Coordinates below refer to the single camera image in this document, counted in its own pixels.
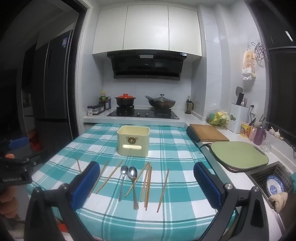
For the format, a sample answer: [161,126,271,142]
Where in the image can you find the white knife block holder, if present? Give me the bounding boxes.
[229,86,250,134]

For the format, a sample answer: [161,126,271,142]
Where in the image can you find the person's left hand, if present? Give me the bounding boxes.
[0,153,19,219]

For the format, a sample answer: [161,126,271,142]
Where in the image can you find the small steel spoon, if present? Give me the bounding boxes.
[118,165,128,202]

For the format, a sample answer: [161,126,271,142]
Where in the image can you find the cream utensil holder box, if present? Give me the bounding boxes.
[117,126,150,157]

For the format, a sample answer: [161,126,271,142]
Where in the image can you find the yellow printed tin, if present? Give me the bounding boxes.
[240,122,252,138]

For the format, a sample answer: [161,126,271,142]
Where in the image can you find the teal plaid tablecloth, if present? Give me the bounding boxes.
[27,123,217,240]

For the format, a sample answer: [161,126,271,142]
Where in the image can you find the bag of sponges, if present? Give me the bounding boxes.
[206,104,229,129]

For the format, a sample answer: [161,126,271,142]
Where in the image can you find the black dish rack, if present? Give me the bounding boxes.
[246,161,293,208]

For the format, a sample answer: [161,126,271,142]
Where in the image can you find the glass jug with handle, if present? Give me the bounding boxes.
[185,96,194,114]

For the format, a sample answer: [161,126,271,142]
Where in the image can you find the black refrigerator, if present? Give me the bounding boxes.
[21,30,73,154]

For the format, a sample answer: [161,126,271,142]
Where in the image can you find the white upper cabinets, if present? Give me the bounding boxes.
[92,4,202,56]

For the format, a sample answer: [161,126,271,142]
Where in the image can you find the black range hood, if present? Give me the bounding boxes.
[107,50,187,80]

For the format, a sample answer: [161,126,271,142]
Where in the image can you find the black pot orange lid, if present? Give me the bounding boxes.
[115,93,135,107]

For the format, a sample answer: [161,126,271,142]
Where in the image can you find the wok with glass lid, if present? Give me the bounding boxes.
[145,94,176,109]

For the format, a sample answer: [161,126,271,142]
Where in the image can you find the black gas cooktop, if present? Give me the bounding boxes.
[108,106,179,120]

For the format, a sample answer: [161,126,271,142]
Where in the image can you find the large steel spoon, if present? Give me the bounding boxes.
[127,166,139,210]

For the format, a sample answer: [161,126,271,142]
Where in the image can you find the hanging wire steamer rack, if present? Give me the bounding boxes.
[251,42,266,67]

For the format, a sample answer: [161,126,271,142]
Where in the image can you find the wooden cutting board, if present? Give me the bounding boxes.
[186,124,229,143]

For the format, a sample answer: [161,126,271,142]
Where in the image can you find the blue white plate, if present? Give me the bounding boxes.
[266,175,285,196]

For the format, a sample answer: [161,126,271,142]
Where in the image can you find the sauce bottles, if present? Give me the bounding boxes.
[99,91,111,110]

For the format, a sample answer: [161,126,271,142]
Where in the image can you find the purple cup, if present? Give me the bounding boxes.
[253,126,266,146]

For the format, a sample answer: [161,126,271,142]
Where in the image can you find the hanging plastic bag pack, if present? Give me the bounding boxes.
[242,47,256,81]

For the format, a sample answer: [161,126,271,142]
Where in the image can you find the wooden chopstick crossing spoon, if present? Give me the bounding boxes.
[125,162,150,197]

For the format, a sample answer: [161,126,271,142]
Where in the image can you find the wooden chopstick pair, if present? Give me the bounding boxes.
[140,162,150,202]
[144,164,152,211]

